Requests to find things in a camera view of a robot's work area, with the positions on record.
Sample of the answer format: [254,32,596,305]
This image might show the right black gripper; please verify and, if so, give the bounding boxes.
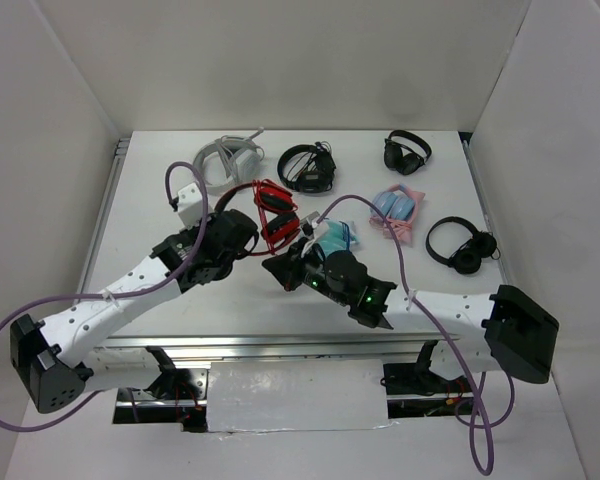
[263,236,351,306]

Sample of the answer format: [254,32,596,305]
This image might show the red black headphones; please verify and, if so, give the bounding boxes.
[215,179,300,258]

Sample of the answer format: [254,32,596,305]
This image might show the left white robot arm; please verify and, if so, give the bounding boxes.
[10,210,258,414]

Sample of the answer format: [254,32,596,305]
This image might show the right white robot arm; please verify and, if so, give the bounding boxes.
[262,245,559,392]

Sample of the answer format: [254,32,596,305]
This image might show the teal white headphones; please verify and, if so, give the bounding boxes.
[317,219,361,256]

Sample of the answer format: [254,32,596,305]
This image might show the white grey headphones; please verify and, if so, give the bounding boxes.
[192,127,265,195]

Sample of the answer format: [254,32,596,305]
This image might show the pink blue cat-ear headphones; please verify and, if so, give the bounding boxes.
[369,184,426,246]

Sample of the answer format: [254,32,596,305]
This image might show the black folded headphones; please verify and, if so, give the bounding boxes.
[383,130,432,176]

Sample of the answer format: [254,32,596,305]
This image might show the black thin-band headphones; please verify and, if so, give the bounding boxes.
[425,216,500,275]

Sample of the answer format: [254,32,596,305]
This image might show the white foil-edged panel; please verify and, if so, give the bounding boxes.
[206,360,389,433]

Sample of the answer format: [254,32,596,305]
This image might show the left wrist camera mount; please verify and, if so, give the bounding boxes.
[172,183,203,228]

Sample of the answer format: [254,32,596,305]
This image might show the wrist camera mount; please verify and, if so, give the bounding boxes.
[172,183,203,228]
[300,211,329,255]

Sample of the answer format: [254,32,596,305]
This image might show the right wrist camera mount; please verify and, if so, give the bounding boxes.
[300,211,329,255]

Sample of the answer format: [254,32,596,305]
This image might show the black wired headphones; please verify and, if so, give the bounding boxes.
[277,141,336,194]

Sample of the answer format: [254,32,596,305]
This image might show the aluminium rail frame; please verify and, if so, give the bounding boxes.
[88,131,505,358]

